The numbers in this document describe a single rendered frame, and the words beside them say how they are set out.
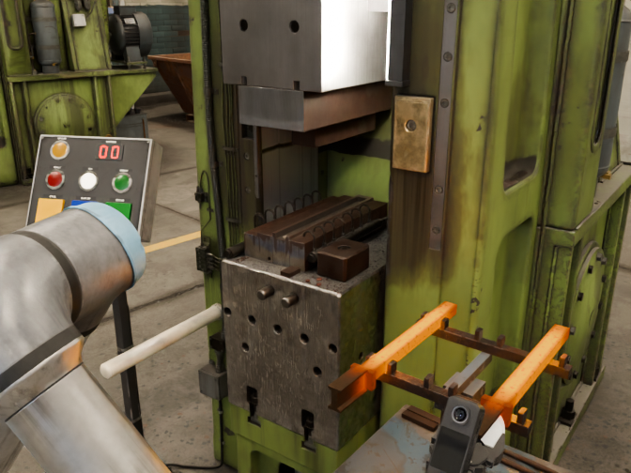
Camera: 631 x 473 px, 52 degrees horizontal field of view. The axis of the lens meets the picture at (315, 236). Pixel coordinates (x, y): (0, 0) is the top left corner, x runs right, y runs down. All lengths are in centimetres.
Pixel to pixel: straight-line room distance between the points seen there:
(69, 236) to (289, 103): 91
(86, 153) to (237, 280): 57
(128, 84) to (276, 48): 529
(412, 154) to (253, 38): 46
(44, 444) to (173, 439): 197
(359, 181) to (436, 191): 55
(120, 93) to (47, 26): 99
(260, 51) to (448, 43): 43
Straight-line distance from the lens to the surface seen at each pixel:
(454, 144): 151
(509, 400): 106
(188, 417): 272
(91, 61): 644
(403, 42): 149
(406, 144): 153
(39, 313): 65
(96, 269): 73
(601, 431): 282
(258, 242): 171
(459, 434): 88
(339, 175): 209
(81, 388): 66
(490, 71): 146
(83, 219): 76
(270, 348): 173
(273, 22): 155
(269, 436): 190
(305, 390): 172
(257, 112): 161
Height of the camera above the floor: 156
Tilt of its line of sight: 20 degrees down
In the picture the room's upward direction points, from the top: straight up
